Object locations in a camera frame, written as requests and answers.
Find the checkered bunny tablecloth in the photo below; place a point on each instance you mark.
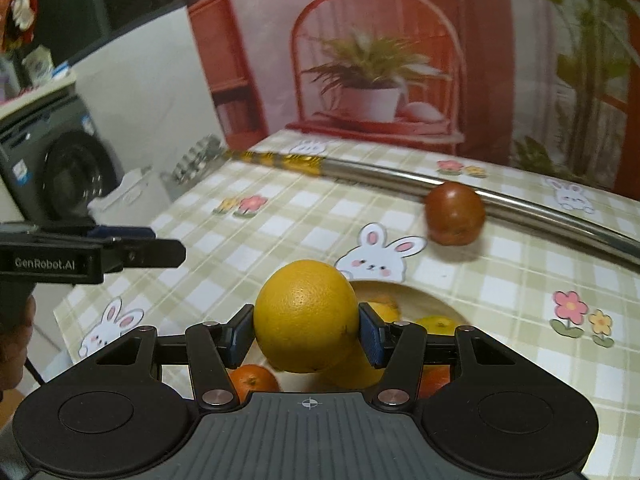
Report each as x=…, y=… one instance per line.
x=573, y=314

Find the small orange tangerine left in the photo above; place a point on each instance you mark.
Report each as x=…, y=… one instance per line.
x=250, y=378

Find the dark red tomato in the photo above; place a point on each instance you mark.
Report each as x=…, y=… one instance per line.
x=454, y=213

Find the white fruit plate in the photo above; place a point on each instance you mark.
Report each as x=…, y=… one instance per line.
x=413, y=304

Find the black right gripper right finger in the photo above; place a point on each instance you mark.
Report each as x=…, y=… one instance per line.
x=398, y=350

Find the person's left hand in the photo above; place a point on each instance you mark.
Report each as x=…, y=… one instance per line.
x=14, y=348

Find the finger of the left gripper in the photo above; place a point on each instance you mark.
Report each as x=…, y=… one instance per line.
x=124, y=232
x=142, y=253

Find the printed room backdrop cloth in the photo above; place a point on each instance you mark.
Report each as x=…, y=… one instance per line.
x=547, y=86

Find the white storage box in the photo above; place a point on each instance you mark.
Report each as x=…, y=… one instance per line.
x=137, y=201

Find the black washing machine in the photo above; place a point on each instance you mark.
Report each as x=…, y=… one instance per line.
x=53, y=161

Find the large yellow orange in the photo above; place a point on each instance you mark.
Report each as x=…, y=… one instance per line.
x=306, y=317

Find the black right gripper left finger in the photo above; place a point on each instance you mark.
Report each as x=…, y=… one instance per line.
x=212, y=349

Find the small orange tangerine right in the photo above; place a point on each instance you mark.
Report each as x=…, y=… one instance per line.
x=433, y=378

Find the small orange tangerine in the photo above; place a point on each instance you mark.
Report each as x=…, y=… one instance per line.
x=250, y=378
x=433, y=378

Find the yellow fruit under orange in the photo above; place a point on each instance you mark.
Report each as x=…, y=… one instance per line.
x=353, y=373

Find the yellow lemon in plate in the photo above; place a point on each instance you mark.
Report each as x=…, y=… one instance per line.
x=385, y=307

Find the yellow-green fruit in plate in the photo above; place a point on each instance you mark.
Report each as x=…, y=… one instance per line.
x=438, y=325

